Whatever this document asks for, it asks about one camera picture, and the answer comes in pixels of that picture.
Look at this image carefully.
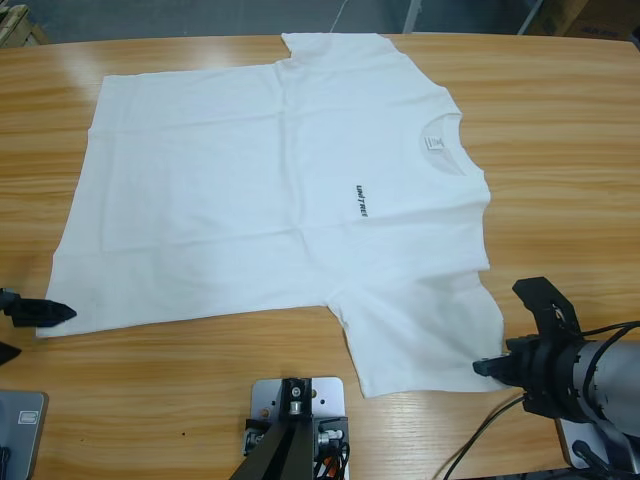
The white t-shirt with black logo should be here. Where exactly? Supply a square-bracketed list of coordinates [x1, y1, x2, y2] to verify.
[33, 32, 505, 400]

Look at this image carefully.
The white metal frame leg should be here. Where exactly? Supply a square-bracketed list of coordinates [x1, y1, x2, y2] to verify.
[402, 0, 428, 34]

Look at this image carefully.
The thin black cable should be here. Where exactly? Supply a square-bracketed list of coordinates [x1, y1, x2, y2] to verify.
[441, 393, 525, 480]

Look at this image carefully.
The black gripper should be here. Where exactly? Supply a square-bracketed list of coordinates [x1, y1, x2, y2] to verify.
[471, 276, 602, 424]

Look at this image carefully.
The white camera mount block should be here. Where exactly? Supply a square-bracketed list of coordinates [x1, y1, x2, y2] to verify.
[249, 377, 350, 480]

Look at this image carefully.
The wooden pallet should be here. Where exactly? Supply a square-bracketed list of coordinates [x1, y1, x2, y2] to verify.
[0, 0, 49, 49]

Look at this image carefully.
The thick black cable with plug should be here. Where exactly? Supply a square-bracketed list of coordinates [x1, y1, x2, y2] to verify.
[571, 439, 621, 480]

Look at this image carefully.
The black cable bundle at mount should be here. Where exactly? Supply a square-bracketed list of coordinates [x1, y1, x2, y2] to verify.
[313, 439, 352, 480]

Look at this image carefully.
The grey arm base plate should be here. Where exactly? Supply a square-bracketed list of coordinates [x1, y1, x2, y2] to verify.
[0, 389, 50, 480]
[553, 417, 640, 471]

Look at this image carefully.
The cardboard box with blue print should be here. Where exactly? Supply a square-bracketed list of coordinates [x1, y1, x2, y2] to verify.
[567, 0, 636, 40]

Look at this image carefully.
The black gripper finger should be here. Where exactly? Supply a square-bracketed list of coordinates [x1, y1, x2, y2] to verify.
[0, 288, 78, 329]
[0, 339, 23, 367]

